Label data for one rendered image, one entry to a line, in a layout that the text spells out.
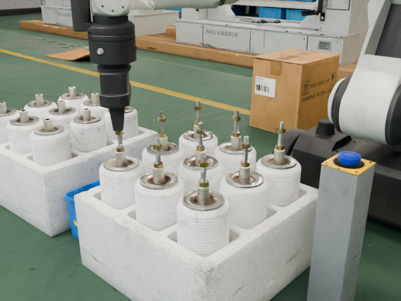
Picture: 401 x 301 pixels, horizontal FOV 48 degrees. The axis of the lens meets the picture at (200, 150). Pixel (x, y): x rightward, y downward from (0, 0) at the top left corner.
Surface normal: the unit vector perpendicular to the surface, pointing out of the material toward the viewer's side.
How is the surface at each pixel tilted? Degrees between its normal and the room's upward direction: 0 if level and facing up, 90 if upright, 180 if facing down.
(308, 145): 45
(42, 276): 0
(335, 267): 90
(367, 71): 51
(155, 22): 90
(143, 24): 90
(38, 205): 90
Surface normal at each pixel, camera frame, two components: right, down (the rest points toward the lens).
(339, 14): -0.68, 0.27
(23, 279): 0.00, -0.93
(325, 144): -0.48, -0.46
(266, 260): 0.73, 0.26
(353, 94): -0.58, -0.26
